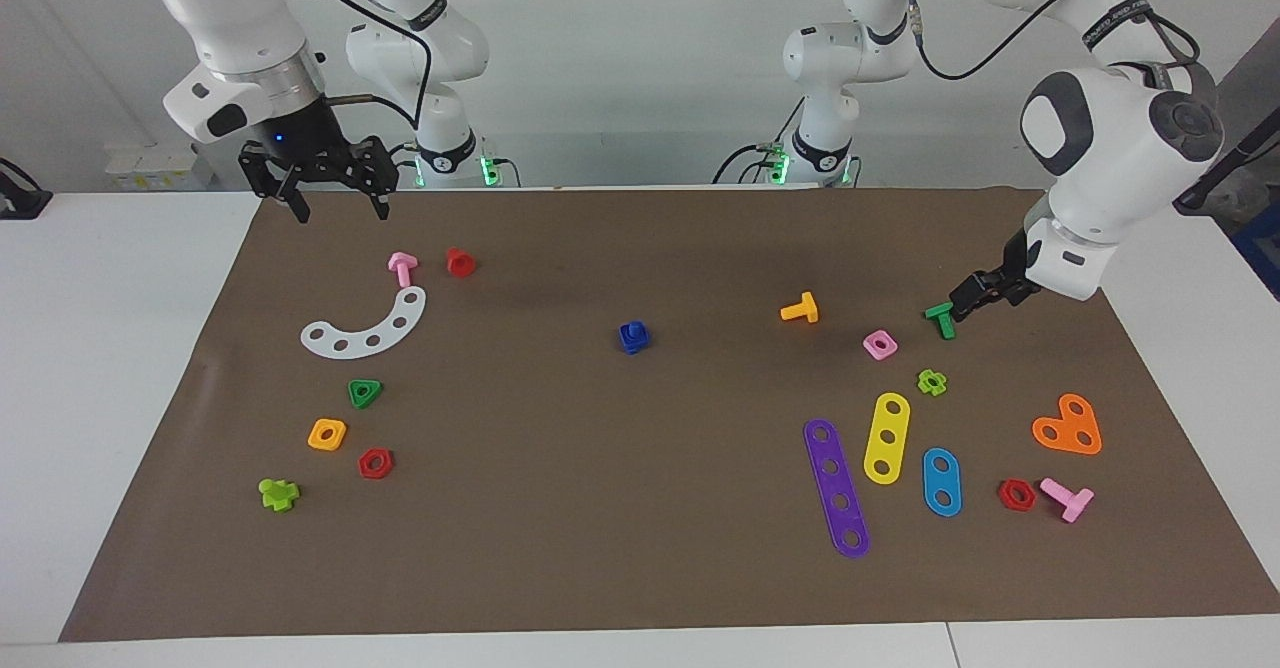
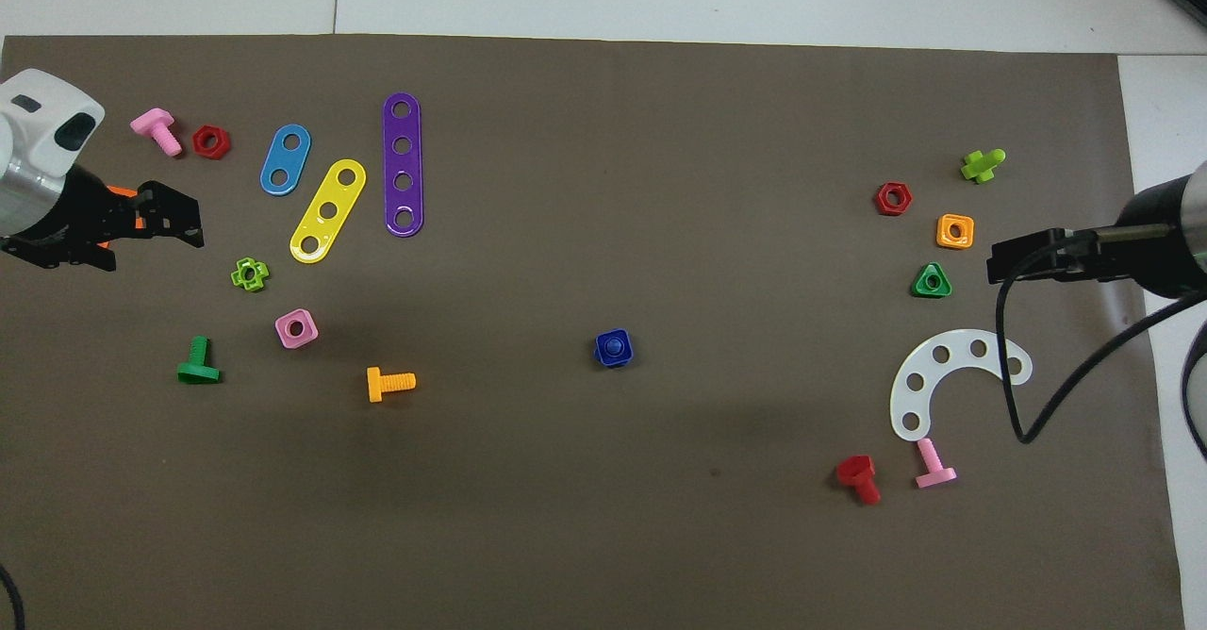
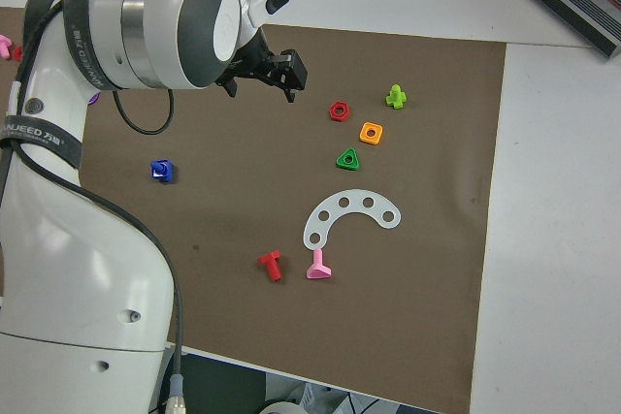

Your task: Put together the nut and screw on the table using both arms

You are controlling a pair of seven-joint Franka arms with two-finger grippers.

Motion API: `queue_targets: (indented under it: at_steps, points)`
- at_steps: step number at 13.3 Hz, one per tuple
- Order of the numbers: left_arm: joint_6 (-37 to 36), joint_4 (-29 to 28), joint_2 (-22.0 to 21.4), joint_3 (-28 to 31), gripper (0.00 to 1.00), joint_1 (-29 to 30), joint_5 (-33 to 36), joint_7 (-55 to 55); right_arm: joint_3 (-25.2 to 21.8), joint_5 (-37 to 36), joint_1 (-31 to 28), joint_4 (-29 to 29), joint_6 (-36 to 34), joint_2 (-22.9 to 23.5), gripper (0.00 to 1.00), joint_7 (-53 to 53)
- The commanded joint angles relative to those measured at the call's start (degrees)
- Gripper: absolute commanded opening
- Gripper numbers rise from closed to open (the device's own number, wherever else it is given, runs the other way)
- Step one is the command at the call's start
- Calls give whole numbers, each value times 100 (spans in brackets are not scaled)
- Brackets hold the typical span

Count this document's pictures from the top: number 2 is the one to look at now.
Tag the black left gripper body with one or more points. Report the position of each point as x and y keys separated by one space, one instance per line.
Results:
x=80 y=210

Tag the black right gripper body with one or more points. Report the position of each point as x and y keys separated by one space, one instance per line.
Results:
x=1155 y=239

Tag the blue square nut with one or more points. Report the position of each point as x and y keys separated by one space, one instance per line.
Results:
x=600 y=356

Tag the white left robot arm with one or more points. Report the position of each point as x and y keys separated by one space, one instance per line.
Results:
x=38 y=140

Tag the red hexagonal nut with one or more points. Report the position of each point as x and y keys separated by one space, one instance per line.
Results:
x=202 y=142
x=882 y=200

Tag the pink plastic screw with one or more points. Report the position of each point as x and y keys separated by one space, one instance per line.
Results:
x=934 y=470
x=157 y=127

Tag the light green cross nut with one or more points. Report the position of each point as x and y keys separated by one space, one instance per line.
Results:
x=239 y=276

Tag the orange square nut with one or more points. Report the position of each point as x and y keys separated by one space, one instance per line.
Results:
x=943 y=234

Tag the light green cross screw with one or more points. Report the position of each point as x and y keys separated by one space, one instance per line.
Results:
x=977 y=168

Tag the green triangular nut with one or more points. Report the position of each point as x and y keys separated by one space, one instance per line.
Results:
x=922 y=286

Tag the dark green plastic screw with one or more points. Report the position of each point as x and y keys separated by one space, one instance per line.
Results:
x=198 y=366

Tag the pink square nut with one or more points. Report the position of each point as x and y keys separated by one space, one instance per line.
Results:
x=286 y=336

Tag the orange plastic screw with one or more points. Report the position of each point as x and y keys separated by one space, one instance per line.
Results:
x=381 y=385

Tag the red plastic screw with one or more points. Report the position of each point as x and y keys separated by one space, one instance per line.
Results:
x=856 y=472

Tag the orange angled two-hole plate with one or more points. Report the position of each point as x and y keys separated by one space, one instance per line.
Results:
x=121 y=192

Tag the blue two-hole strip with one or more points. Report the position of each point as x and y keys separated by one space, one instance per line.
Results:
x=280 y=177

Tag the yellow three-hole strip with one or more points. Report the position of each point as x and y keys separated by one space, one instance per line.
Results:
x=315 y=229

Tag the white curved five-hole strip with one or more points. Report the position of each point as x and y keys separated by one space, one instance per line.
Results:
x=903 y=404

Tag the purple four-hole strip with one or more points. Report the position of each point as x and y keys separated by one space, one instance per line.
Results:
x=403 y=163

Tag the brown table mat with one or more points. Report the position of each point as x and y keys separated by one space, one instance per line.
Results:
x=603 y=234

